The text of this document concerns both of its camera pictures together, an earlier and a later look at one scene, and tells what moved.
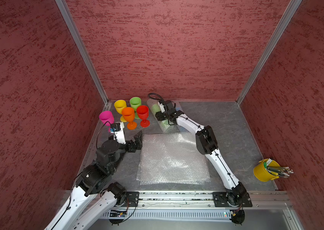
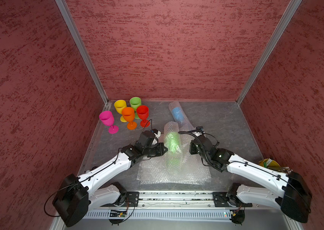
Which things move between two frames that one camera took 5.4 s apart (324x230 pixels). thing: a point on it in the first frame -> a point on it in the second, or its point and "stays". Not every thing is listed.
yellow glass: x=119 y=105 stays
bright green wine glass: x=135 y=102 stays
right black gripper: x=160 y=116 -> x=193 y=145
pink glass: x=107 y=116 stays
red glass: x=143 y=113 stays
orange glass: x=128 y=113 stays
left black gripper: x=132 y=148 -> x=160 y=145
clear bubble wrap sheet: x=168 y=158 stays
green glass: x=155 y=108 -> x=173 y=150
